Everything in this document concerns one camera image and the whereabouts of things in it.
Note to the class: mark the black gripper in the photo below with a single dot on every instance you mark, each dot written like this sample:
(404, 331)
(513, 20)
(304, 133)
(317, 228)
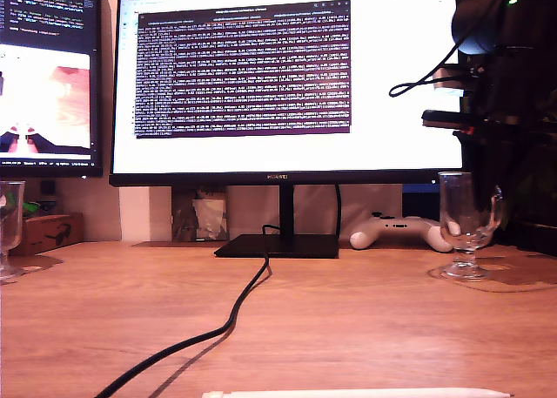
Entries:
(444, 118)

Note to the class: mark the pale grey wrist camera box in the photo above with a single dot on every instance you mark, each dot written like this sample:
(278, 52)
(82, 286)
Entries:
(448, 82)

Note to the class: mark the black monitor with code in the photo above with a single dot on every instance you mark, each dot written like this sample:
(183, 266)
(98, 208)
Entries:
(43, 23)

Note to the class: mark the small black socket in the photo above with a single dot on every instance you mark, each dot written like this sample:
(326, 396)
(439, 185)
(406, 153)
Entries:
(48, 187)

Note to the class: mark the white pen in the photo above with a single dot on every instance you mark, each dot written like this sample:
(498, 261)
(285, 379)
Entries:
(348, 393)

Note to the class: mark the patterned brown box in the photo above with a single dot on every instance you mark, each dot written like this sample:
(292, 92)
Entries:
(200, 217)

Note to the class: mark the black planter tray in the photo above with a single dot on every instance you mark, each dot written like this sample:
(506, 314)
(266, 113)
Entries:
(539, 241)

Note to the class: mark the black Huawei monitor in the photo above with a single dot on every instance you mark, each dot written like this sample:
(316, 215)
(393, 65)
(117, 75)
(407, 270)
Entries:
(391, 154)

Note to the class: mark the white game controller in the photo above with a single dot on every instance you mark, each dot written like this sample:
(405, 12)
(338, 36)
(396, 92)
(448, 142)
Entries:
(391, 230)

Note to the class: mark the green leafy plant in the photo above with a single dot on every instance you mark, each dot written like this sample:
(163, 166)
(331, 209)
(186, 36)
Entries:
(544, 176)

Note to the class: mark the cardboard box with sunglasses print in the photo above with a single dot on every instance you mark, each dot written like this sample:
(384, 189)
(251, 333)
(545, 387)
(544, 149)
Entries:
(52, 234)

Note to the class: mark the green packet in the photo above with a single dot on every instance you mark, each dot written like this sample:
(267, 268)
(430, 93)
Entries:
(32, 207)

